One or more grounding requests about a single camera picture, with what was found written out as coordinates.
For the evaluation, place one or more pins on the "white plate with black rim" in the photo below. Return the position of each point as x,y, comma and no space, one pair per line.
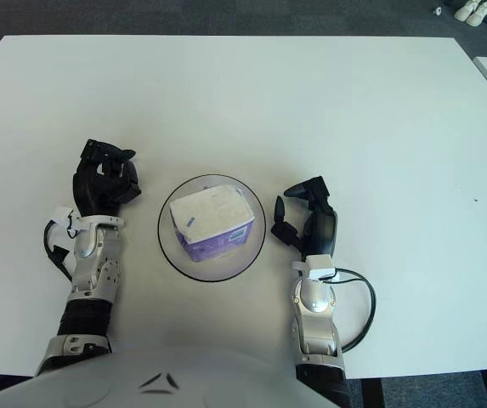
164,238

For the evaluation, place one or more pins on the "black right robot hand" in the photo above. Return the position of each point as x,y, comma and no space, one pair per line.
321,225

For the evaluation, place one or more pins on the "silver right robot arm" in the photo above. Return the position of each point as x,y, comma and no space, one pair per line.
313,302

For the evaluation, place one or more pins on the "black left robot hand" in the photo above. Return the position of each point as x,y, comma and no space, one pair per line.
94,191

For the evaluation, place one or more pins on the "white shoe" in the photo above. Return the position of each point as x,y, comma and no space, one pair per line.
466,10
483,15

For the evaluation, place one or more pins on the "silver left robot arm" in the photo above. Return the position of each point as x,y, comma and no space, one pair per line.
94,263

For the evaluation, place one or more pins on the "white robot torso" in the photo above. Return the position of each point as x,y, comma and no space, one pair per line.
162,382

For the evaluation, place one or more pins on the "purple tissue paper pack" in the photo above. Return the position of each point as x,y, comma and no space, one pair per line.
213,217

